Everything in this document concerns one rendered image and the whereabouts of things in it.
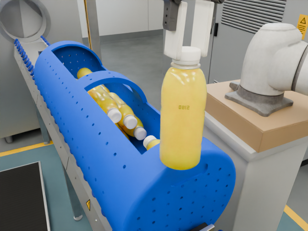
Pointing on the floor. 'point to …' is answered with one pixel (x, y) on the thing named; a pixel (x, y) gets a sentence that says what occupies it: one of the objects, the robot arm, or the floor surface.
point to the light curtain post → (92, 26)
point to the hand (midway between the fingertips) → (188, 30)
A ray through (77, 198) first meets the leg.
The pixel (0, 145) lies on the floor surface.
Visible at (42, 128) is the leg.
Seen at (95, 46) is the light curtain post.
